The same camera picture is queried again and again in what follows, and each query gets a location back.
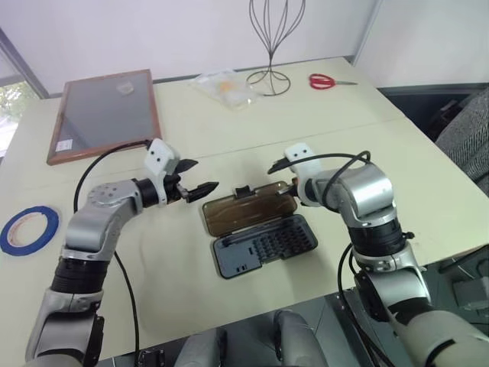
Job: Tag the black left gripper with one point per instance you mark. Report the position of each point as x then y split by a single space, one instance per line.
173 187

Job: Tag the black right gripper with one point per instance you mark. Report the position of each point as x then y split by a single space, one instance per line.
295 187

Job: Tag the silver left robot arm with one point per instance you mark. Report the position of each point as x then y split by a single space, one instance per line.
95 221

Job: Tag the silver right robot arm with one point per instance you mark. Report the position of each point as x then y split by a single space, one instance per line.
366 191

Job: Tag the black screwdriver bit case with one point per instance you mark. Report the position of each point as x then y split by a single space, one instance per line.
267 244

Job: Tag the small black clip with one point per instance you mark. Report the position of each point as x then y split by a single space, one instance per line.
243 192

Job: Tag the clear bag with orange contents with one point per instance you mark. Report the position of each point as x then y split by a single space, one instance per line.
225 89

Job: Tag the small clear plastic bag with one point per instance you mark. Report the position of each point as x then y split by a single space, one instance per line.
125 88

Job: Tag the small white sticker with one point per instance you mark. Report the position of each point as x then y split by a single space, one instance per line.
65 145

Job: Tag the dark grey furniture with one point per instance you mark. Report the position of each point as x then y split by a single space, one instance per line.
412 103

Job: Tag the grey rounded shape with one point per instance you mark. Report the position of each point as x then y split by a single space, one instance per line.
298 340
202 348

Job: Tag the blue tape roll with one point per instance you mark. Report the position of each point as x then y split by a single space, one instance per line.
32 209

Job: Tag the grey fabric chair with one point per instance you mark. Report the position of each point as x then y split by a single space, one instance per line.
466 134

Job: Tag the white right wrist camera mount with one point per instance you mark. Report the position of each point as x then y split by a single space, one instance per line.
302 156

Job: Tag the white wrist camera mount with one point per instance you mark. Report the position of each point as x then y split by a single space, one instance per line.
158 154
302 156

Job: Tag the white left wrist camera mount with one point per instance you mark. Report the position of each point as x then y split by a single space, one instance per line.
158 154

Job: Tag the wooden picture frame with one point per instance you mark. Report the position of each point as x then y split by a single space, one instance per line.
103 114

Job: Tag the grey window frame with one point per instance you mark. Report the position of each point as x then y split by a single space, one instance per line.
26 61

